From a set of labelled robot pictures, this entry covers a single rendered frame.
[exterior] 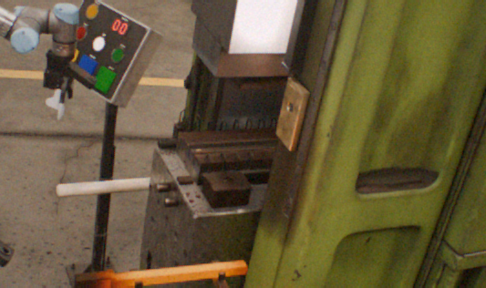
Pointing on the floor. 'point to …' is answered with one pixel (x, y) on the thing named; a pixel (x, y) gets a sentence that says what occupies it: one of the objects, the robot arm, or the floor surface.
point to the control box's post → (104, 177)
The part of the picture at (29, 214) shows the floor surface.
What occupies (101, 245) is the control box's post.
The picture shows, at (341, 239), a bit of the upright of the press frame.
